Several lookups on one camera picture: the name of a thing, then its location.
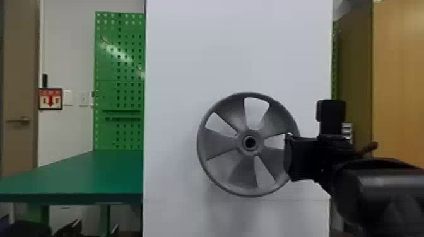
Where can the red wall sign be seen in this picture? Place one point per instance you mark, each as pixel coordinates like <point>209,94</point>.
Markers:
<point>50,98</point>

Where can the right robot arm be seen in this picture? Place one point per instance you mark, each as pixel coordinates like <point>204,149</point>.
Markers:
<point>381,198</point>

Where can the white wall switch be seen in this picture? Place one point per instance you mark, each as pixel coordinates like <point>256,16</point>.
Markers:
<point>68,98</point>
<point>84,98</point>

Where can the brown door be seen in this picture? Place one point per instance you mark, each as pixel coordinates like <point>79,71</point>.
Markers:
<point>18,82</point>

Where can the grey wheel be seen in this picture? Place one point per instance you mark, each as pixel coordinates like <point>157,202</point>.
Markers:
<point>218,145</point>

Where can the white panel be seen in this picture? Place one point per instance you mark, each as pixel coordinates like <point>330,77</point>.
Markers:
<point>205,49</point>

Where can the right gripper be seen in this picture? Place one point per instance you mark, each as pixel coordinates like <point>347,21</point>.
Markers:
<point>333,152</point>

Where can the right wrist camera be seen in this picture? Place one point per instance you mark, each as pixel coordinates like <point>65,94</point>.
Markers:
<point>330,114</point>

